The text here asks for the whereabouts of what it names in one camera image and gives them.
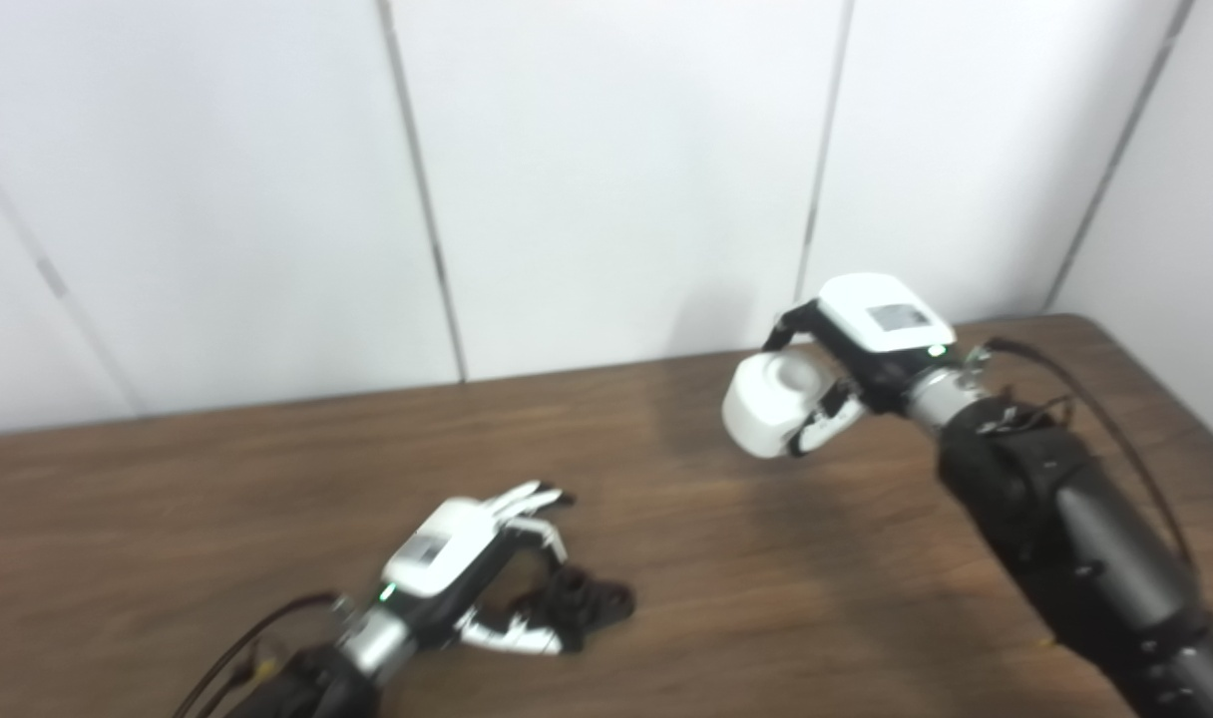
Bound round white plastic piece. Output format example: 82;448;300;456
721;349;847;460

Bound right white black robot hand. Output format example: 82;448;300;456
761;272;959;458

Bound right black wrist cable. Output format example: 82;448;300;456
966;337;1201;579

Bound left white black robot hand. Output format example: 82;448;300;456
377;481;578;657

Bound black flanged holder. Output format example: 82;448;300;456
512;563;635;654

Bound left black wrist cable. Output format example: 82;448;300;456
173;591;353;718

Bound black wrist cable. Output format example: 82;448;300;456
966;337;1201;579
173;591;353;718

